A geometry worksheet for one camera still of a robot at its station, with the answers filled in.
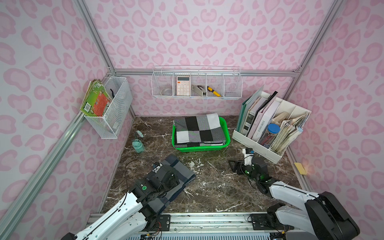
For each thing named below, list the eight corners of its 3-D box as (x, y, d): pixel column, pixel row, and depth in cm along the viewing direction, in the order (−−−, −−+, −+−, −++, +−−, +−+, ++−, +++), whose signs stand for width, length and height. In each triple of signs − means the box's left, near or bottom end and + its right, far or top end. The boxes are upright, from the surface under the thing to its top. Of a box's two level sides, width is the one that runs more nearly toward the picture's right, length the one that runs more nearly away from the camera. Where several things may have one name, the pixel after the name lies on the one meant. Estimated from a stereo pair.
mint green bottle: (135, 150, 103) (130, 143, 96) (139, 145, 105) (135, 138, 98) (141, 153, 101) (137, 146, 94) (145, 148, 104) (141, 141, 97)
